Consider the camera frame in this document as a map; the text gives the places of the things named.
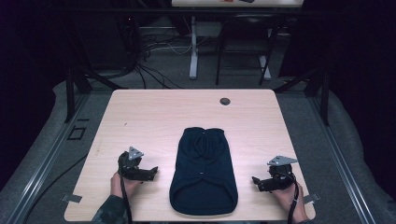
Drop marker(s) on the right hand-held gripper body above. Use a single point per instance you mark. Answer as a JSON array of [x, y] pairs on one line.
[[279, 174]]

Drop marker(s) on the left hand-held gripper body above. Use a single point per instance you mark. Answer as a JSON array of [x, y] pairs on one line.
[[133, 165]]

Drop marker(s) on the person's left hand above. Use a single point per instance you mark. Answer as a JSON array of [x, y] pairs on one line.
[[127, 185]]

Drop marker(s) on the person's right hand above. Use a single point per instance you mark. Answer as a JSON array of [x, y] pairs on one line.
[[288, 199]]

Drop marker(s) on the grey tape piece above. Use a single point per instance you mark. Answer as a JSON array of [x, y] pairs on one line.
[[312, 198], [72, 198]]

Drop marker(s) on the dark blue pet garment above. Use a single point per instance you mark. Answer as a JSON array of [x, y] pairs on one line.
[[204, 174]]

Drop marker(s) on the white desk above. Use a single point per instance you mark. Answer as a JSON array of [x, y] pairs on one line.
[[194, 46]]

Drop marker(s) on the black chair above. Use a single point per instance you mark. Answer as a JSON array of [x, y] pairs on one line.
[[249, 28]]

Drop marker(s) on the black metal frame strut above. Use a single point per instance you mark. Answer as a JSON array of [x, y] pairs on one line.
[[70, 93], [323, 93]]

